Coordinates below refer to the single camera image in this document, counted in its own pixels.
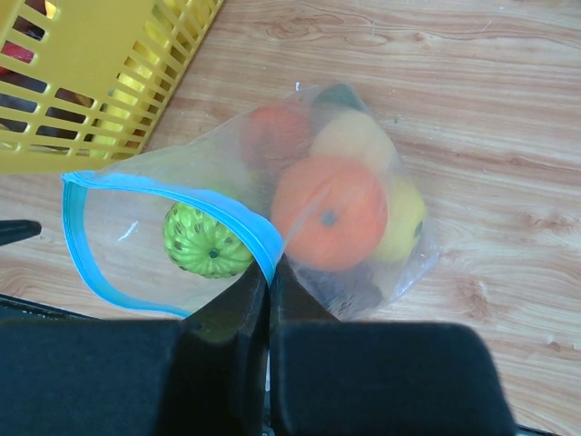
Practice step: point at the red chili pepper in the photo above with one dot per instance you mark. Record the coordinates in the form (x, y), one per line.
(15, 52)

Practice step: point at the yellow peach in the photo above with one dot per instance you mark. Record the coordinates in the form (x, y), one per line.
(356, 135)

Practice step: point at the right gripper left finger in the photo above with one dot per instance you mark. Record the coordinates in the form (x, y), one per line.
(202, 375)

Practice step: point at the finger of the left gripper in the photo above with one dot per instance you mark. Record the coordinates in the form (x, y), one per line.
(13, 231)

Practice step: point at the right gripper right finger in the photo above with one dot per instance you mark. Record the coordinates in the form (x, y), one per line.
(377, 378)

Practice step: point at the green custard apple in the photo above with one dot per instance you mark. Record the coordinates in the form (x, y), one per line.
(198, 243)

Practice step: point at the yellow plastic basket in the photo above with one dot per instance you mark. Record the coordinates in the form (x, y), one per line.
(102, 74)

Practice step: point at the clear zip top bag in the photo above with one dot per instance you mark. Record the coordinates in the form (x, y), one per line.
(113, 220)

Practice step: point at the red orange fruit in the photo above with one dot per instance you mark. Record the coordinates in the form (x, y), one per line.
(274, 136)

